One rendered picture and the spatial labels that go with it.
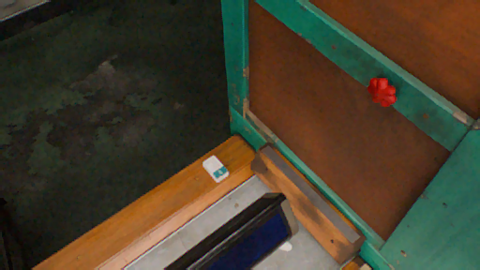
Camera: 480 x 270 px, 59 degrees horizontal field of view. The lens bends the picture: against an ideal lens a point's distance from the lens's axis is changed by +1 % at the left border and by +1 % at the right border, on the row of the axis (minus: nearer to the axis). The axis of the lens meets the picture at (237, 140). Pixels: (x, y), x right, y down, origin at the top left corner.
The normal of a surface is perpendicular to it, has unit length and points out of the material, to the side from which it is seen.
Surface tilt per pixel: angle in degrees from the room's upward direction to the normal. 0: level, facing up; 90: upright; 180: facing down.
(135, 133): 0
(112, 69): 0
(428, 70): 90
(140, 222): 0
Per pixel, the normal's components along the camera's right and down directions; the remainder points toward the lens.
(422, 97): -0.79, 0.52
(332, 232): -0.73, 0.25
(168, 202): -0.03, -0.56
